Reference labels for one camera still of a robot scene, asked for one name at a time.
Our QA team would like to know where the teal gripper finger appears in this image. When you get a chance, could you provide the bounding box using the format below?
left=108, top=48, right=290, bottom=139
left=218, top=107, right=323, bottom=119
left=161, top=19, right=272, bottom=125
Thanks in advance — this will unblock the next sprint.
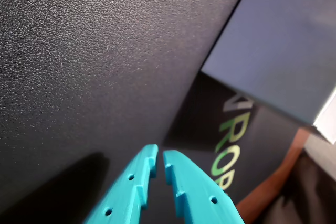
left=83, top=144, right=159, bottom=224
left=162, top=149, right=247, bottom=224

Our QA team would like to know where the white open cardboard box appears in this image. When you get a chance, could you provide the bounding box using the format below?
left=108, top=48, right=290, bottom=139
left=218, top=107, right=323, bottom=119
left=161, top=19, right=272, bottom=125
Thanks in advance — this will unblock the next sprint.
left=201, top=0, right=336, bottom=145

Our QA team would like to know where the grey cloth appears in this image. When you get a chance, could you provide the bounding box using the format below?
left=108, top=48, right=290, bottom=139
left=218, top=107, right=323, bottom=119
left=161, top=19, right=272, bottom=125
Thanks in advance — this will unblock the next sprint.
left=246, top=153, right=336, bottom=224

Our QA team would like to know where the black mat with printed logo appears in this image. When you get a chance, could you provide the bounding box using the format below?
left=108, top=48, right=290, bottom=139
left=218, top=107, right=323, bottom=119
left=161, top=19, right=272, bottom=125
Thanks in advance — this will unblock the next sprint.
left=0, top=0, right=300, bottom=224

